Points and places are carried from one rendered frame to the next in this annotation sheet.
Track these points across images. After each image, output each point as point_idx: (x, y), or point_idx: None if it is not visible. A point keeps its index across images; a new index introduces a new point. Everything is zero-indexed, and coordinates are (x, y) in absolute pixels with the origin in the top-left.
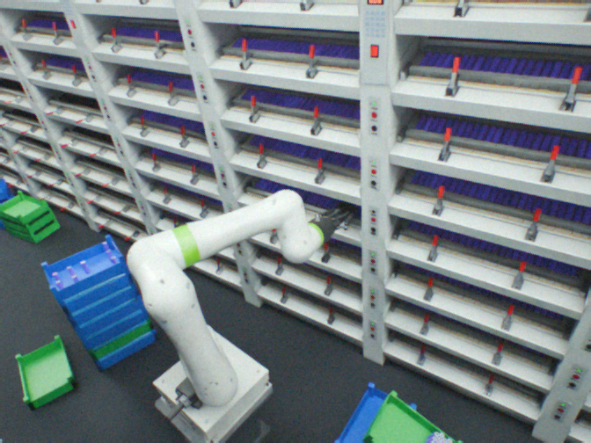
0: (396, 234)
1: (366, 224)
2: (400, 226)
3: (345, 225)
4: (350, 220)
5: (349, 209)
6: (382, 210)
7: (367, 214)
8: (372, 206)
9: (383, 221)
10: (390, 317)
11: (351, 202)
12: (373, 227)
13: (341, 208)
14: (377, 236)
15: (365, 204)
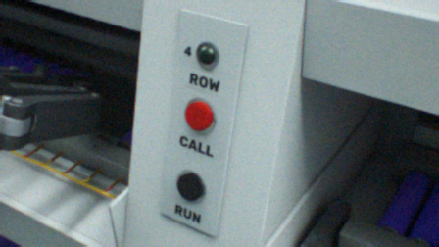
0: (318, 245)
1: (155, 153)
2: (344, 208)
3: (5, 112)
4: (70, 114)
5: (94, 86)
6: (265, 42)
7: (168, 77)
8: (205, 19)
9: (263, 132)
10: None
11: (94, 15)
12: (192, 171)
13: (55, 74)
14: (210, 239)
15: (166, 5)
